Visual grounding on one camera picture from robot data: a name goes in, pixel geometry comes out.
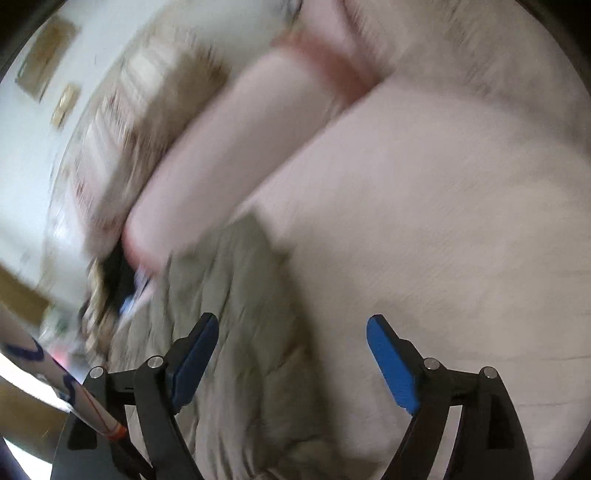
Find wooden framed picture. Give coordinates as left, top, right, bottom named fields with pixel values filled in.
left=15, top=16, right=78, bottom=103

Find striped floral side cushion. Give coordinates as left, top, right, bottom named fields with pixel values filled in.
left=344, top=1, right=581, bottom=116

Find pink quilted bed mattress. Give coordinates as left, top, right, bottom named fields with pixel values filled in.
left=124, top=75, right=591, bottom=480

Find blue plastic bag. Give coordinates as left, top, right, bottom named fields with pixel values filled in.
left=119, top=268, right=154, bottom=317

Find beige floral blanket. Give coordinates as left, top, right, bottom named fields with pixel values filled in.
left=79, top=260, right=118, bottom=366

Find beige wall switch plates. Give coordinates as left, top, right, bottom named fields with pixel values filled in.
left=50, top=83, right=81, bottom=130

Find black garment pile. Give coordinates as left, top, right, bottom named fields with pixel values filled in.
left=100, top=241, right=135, bottom=314

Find olive quilted hooded jacket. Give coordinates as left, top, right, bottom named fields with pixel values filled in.
left=108, top=214, right=344, bottom=479

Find striped floral bolster pillow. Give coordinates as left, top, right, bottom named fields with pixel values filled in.
left=64, top=25, right=228, bottom=258

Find pink red-ended bolster cushion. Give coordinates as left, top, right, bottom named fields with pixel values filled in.
left=121, top=32, right=385, bottom=273

